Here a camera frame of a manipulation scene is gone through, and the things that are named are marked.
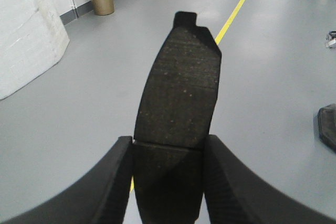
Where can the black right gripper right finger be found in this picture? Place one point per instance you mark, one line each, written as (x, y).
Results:
(235, 194)

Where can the grey brake pad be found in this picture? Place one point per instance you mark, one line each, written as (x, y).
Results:
(172, 123)

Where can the white wrapped pillar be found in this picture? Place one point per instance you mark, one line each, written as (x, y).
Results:
(33, 39)

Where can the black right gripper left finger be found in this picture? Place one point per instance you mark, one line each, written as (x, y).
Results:
(100, 196)

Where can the left striped traffic cone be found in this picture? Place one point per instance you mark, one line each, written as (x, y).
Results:
(326, 125)

